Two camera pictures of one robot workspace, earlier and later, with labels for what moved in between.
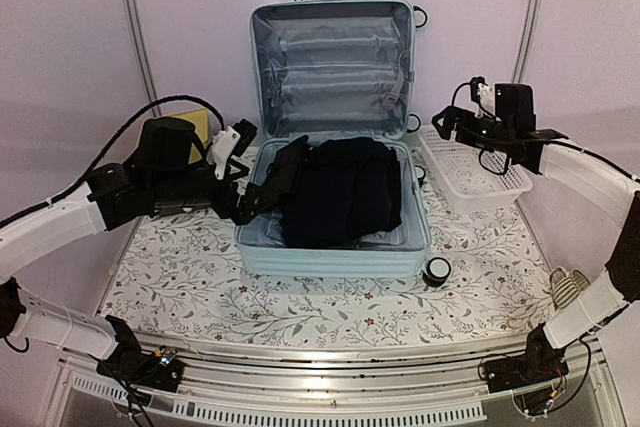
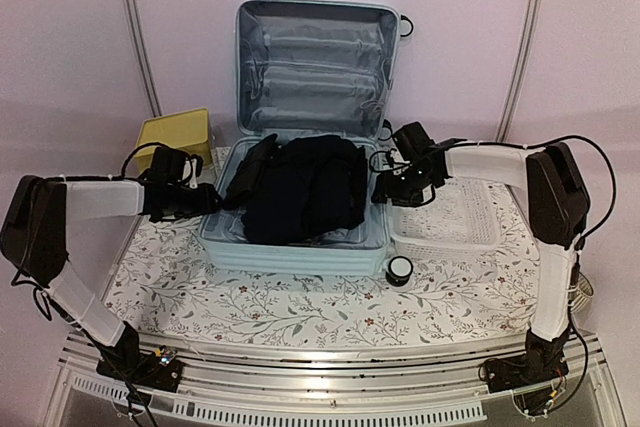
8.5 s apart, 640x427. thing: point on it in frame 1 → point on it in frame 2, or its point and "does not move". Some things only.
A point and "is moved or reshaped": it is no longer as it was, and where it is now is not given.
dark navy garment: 336,193 is moved or reshaped
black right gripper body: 493,139 → 406,190
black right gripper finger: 448,122 → 381,193
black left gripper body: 223,203 → 196,206
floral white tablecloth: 175,281 does not move
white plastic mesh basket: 460,181 is moved or reshaped
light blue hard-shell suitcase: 335,183 is moved or reshaped
